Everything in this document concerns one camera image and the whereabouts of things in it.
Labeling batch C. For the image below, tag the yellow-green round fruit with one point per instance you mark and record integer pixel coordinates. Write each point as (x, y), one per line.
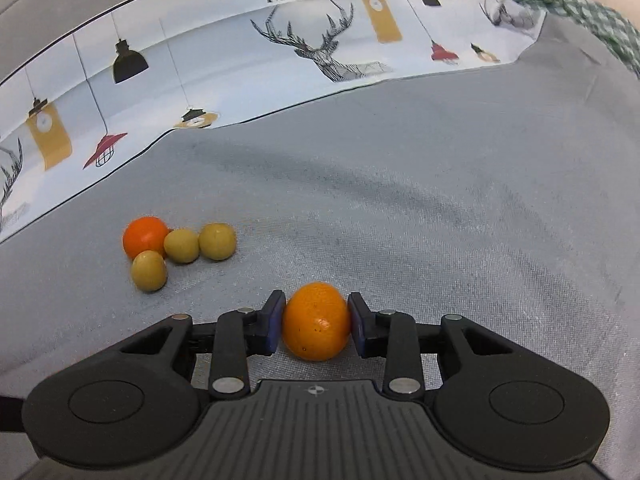
(217, 241)
(148, 270)
(182, 246)

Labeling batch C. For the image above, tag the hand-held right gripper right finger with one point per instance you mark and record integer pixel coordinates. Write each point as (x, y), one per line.
(358, 322)

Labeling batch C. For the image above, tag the light orange mandarin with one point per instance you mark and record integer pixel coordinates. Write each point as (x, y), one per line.
(316, 321)

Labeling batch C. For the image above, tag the green checked cloth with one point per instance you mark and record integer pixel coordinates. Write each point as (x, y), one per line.
(590, 15)

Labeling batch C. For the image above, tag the deer print pillow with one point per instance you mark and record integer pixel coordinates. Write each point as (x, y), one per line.
(210, 65)

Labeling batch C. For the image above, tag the deep orange mandarin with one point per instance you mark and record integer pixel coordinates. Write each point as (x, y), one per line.
(145, 237)

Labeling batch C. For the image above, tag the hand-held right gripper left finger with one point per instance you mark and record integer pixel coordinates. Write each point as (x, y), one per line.
(274, 327)

